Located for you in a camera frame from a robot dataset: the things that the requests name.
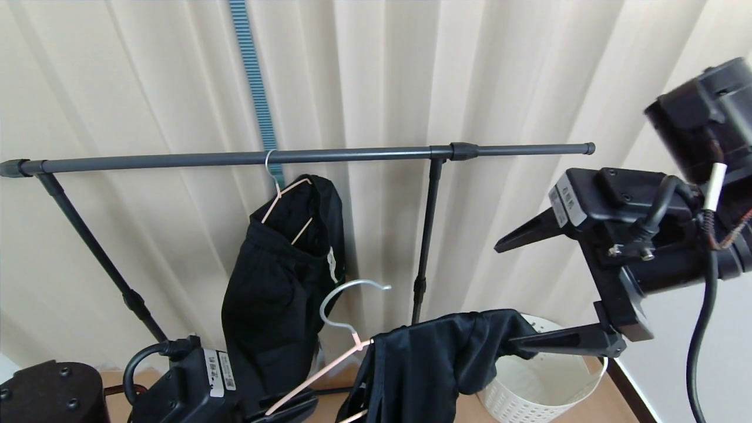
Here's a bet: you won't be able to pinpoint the pink clothes hanger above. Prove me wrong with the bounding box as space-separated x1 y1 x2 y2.
261 150 313 246
264 279 393 423

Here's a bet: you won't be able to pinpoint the black shorts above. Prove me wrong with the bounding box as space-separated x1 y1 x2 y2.
221 173 346 400

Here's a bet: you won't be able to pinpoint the black garment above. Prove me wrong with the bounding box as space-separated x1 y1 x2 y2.
336 308 538 423

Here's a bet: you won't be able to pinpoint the black clothes rack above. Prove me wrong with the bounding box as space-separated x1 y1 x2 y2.
0 142 596 394

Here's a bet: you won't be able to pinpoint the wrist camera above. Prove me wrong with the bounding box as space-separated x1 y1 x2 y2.
548 167 706 262
126 347 241 423

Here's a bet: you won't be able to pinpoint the beige curtain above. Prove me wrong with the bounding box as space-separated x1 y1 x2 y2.
247 0 752 377
0 0 277 371

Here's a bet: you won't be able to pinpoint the black cable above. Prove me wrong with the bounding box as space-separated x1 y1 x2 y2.
637 175 720 423
122 336 200 406

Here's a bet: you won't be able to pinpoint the window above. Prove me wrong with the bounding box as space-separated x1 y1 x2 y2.
228 0 286 183

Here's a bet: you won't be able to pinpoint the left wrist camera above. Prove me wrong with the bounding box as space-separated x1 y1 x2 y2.
126 347 241 423

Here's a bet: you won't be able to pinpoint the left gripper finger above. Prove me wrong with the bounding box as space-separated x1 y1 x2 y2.
250 391 319 423

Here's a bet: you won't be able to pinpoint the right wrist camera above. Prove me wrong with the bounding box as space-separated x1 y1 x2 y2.
548 167 706 262

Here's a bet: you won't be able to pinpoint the white laundry basket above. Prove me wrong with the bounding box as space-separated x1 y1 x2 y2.
477 314 609 423

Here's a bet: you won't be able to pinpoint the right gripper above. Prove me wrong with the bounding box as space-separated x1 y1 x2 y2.
495 206 752 359

